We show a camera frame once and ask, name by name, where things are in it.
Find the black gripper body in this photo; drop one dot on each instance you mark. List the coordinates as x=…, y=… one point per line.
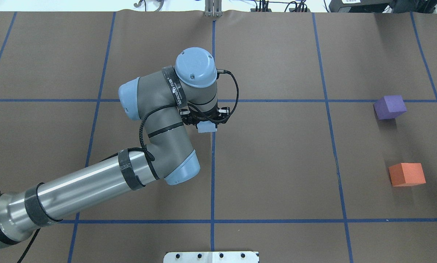
x=203, y=118

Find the light blue foam block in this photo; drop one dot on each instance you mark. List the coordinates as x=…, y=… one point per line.
x=206, y=127

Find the grey robot arm with block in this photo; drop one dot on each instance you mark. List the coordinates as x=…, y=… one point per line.
x=165, y=102

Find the purple foam block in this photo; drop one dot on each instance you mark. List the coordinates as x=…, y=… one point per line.
x=390, y=107

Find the orange foam block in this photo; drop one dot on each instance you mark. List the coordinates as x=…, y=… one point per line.
x=406, y=174

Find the black equipment box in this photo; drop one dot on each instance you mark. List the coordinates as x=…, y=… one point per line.
x=358, y=6

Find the metal bracket at table edge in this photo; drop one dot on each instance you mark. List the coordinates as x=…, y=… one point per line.
x=213, y=8

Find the white metal mount plate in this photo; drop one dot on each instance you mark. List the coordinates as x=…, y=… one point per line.
x=212, y=257

